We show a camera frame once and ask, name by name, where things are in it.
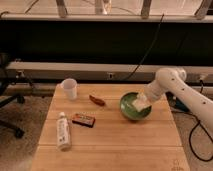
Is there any white sponge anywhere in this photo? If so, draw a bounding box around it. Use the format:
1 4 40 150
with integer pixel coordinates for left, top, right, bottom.
132 94 150 112

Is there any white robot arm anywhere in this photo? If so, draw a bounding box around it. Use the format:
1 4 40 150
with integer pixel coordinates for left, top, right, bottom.
144 68 213 135

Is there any green ceramic bowl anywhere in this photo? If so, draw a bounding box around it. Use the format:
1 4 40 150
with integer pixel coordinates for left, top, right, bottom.
120 92 152 121

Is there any brown chili pepper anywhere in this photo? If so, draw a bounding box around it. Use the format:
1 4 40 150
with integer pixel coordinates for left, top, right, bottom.
89 95 105 106

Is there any white plastic cup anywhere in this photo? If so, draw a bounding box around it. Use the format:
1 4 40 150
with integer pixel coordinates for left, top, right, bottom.
60 78 77 100

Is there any small red box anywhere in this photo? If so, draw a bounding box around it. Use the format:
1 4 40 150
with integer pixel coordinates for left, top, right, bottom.
72 114 95 128

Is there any white plastic bottle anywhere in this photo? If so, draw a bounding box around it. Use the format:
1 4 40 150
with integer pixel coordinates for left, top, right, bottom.
57 112 71 151

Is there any black office chair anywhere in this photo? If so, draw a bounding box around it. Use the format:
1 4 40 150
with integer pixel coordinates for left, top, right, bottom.
0 53 25 139

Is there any black floor cable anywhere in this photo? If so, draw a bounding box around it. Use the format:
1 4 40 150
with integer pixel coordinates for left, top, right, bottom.
166 79 213 163

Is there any black hanging cable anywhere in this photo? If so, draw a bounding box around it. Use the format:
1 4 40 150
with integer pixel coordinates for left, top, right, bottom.
121 13 166 82

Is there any long metal rail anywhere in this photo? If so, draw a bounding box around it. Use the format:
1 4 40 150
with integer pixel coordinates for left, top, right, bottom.
7 62 213 84

